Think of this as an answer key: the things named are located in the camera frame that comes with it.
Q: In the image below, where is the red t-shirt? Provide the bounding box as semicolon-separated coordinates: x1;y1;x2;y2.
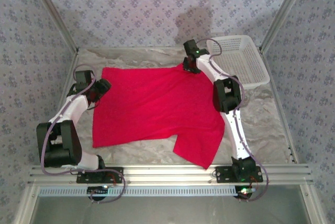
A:
92;63;226;170

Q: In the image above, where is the white perforated plastic basket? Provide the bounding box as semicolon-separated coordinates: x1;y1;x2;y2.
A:
206;35;271;90

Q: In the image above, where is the small black controller board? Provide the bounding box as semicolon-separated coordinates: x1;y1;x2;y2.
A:
234;186;259;201
86;185;110;201

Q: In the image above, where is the grey metal lower panel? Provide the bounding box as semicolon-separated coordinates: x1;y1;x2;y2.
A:
33;196;312;224

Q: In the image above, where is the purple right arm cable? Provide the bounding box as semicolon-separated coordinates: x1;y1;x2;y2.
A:
195;38;270;203

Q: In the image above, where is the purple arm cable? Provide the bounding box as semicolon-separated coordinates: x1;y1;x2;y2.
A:
195;38;270;203
40;63;127;204

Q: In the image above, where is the aluminium frame post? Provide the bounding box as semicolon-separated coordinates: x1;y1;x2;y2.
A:
27;0;80;53
259;0;312;52

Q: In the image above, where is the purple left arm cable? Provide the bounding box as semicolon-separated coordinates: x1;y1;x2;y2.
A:
40;63;127;204

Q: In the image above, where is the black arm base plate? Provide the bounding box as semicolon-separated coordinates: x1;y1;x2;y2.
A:
75;166;124;184
215;165;264;184

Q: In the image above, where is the grey slotted cable duct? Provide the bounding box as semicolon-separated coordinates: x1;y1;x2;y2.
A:
38;185;243;198

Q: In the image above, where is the aluminium frame leg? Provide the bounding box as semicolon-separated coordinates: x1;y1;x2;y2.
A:
14;184;40;224
299;183;328;224

